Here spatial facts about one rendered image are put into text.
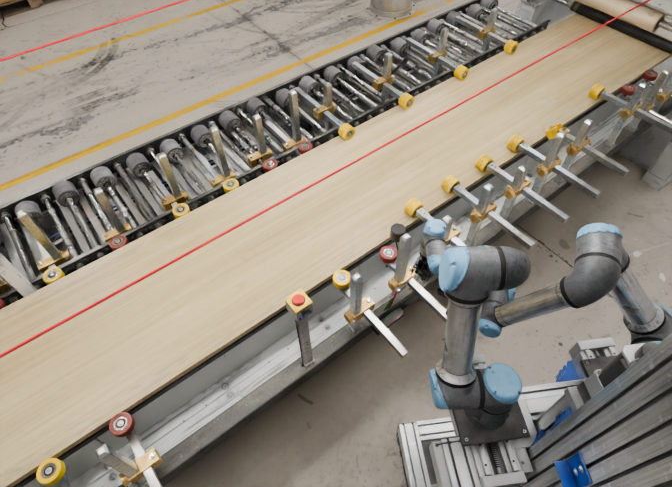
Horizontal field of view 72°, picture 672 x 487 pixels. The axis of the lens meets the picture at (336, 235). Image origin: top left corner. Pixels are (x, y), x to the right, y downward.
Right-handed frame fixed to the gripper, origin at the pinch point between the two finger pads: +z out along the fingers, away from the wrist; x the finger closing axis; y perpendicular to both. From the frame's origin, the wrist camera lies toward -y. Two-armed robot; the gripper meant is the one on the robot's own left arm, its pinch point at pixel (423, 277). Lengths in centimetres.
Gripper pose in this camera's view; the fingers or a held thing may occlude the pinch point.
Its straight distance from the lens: 195.1
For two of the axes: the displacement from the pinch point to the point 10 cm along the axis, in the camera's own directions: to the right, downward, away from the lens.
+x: 8.5, 4.1, -3.4
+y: -5.3, 6.5, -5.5
